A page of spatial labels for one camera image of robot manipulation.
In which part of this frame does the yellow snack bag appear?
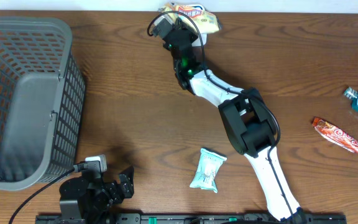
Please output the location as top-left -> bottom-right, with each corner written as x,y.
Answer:
158,2 -> 222,34

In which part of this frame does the light teal snack packet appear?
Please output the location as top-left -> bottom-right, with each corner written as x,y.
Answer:
190,147 -> 227,193

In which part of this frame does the red chocolate bar wrapper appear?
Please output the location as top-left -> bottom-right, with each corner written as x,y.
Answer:
312,117 -> 358,154

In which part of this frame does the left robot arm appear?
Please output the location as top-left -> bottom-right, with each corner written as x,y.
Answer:
59,162 -> 134,224

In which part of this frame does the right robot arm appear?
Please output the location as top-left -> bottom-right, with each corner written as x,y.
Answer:
152,16 -> 307,223

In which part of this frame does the white barcode scanner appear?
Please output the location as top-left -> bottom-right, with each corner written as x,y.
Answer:
191,34 -> 208,47

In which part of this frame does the gray plastic basket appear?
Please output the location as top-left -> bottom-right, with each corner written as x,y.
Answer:
0,17 -> 86,191

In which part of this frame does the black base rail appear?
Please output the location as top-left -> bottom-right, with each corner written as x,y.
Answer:
35,212 -> 347,224

